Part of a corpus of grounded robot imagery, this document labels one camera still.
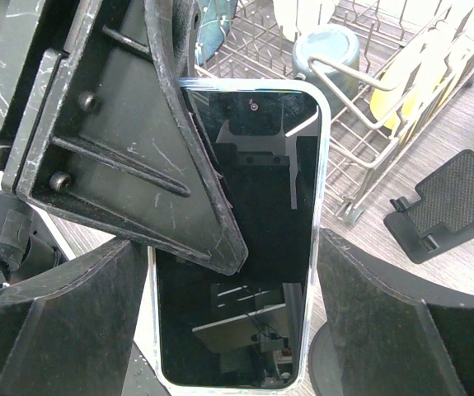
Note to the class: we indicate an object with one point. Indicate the white bowl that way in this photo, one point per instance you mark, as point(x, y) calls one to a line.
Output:
point(299, 17)

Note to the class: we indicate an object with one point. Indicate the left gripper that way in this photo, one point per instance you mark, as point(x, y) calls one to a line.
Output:
point(29, 30)

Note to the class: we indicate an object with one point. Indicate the black phone clear case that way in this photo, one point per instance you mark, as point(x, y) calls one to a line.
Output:
point(249, 332)

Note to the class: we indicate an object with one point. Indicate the teal plate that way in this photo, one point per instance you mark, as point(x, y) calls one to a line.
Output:
point(215, 22)

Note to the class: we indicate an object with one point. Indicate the yellow cup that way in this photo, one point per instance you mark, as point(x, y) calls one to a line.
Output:
point(413, 75)

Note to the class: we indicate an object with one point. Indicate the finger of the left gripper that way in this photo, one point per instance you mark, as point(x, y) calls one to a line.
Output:
point(124, 152)
point(171, 31)

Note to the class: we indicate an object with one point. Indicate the black folding phone stand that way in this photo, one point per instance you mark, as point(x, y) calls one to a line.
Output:
point(443, 217)

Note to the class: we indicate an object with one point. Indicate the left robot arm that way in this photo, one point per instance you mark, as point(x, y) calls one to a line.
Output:
point(6, 239)

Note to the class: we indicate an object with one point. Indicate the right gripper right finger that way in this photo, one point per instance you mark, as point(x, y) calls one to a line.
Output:
point(394, 333)

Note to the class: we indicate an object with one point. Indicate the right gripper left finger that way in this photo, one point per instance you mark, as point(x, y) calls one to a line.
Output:
point(70, 330)

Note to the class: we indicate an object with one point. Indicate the wire dish rack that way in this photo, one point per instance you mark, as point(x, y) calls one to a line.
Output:
point(347, 58)

